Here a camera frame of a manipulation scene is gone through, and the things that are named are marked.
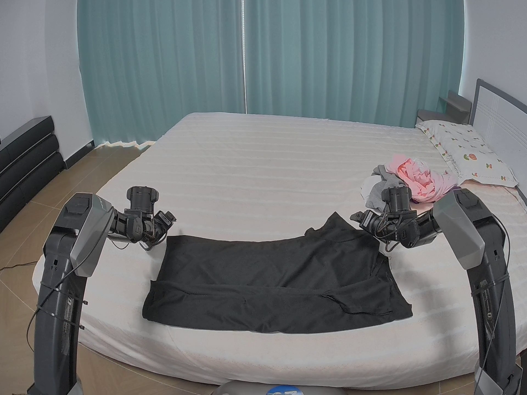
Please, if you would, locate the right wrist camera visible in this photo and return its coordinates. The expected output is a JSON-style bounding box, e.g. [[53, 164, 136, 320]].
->
[[349, 210, 376, 233]]

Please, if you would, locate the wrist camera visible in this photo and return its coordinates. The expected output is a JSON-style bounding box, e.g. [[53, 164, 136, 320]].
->
[[154, 209, 178, 227], [349, 210, 376, 233]]

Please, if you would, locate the blue-green curtain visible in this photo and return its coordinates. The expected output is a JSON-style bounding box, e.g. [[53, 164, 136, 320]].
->
[[77, 0, 248, 147], [243, 0, 466, 128]]

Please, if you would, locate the pile of clothes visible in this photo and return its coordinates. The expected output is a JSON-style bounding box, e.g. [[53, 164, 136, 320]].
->
[[360, 154, 459, 213]]

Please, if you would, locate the white printed pillow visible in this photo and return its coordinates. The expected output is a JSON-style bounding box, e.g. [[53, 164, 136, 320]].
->
[[415, 120, 518, 188]]

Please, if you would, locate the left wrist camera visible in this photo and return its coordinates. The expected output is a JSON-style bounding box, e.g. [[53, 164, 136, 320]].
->
[[154, 209, 178, 227]]

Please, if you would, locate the black T-shirt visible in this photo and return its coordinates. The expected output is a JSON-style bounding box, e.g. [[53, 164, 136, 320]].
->
[[142, 211, 413, 333]]

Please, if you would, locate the bed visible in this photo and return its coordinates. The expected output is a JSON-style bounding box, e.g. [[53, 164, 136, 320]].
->
[[32, 78, 527, 388]]

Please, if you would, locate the grey bedside table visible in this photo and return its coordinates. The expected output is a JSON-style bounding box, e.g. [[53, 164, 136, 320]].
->
[[417, 90, 472, 128]]

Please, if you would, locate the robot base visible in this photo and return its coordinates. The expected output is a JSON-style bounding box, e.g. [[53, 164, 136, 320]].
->
[[208, 381, 346, 395]]

